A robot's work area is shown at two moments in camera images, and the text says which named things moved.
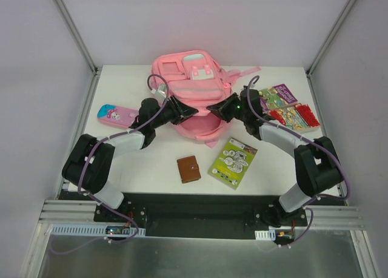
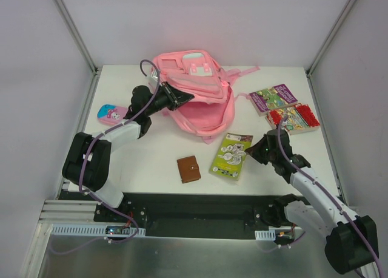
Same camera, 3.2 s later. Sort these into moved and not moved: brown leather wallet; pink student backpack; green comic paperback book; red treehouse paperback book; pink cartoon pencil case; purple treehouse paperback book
Moved: green comic paperback book
Not moved: pink student backpack; brown leather wallet; red treehouse paperback book; purple treehouse paperback book; pink cartoon pencil case
